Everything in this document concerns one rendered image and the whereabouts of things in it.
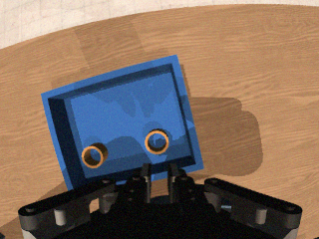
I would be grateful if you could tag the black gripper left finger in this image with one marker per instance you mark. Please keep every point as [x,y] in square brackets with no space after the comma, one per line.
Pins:
[47,218]

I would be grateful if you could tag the blue open tray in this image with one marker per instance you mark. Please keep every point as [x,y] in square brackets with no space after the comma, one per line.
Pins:
[119,109]

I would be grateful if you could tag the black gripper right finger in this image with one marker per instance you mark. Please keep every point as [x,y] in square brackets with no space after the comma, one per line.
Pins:
[274,216]

